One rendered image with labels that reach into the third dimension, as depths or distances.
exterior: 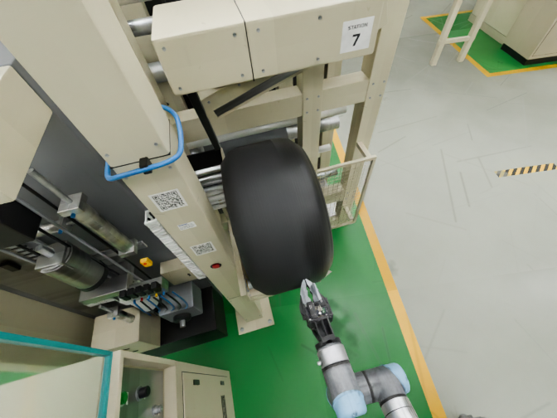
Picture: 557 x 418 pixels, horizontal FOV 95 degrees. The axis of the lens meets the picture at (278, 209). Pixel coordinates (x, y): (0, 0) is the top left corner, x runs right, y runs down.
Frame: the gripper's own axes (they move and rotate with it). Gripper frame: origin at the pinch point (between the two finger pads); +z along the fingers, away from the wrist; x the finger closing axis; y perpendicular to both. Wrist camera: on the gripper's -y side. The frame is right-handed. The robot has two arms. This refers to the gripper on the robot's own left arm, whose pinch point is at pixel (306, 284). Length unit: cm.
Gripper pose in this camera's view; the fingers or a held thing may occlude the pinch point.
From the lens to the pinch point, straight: 88.0
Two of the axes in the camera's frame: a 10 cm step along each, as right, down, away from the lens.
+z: -2.5, -7.1, 6.6
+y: -1.1, -6.5, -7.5
